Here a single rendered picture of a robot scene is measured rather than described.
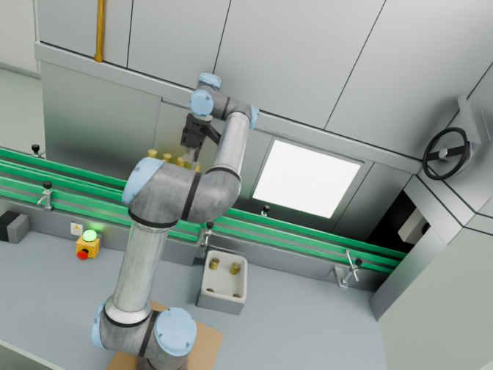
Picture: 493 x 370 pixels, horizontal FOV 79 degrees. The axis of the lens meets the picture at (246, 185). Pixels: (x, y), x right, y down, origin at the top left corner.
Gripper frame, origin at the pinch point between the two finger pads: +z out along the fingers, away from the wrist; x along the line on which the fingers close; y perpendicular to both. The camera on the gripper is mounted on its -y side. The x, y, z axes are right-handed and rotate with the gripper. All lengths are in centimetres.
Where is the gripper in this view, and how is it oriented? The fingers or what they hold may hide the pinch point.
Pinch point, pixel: (195, 165)
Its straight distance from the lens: 121.4
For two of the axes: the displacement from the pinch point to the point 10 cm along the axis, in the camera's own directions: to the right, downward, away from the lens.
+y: -9.5, -2.8, -1.2
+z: -3.0, 8.0, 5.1
